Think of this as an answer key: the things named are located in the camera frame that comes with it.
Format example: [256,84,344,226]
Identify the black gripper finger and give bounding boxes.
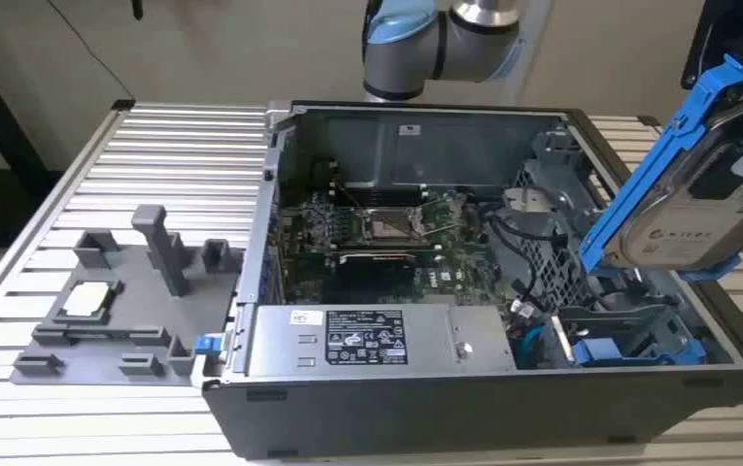
[690,95,743,201]

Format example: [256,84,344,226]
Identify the grey perforated drive cage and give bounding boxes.
[494,157,614,313]

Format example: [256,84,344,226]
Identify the metal socket cover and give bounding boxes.
[414,190,471,239]

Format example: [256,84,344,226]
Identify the green motherboard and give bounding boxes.
[277,189,516,308]

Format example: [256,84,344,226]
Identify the CPU socket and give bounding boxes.
[356,205,436,245]

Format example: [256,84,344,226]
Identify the thin metal locking lever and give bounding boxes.
[329,180,368,213]

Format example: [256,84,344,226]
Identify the black graphics card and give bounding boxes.
[321,250,446,305]

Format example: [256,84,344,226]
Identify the open black PC case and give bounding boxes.
[200,99,743,460]

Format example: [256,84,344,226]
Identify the silver power supply unit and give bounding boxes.
[245,304,518,378]

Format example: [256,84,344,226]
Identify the blue case latch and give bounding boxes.
[195,333,225,356]

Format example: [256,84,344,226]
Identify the grey parts rack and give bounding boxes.
[10,203,247,387]

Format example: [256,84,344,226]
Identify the silver CPU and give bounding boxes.
[62,281,118,317]

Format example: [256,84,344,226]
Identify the silver metal bracket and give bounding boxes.
[503,185,571,216]

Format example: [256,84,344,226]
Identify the black wire with connectors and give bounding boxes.
[483,211,571,320]

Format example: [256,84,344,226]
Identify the blue wire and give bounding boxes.
[514,323,547,369]

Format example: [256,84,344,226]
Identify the thin black hanging cable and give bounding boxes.
[45,0,138,104]

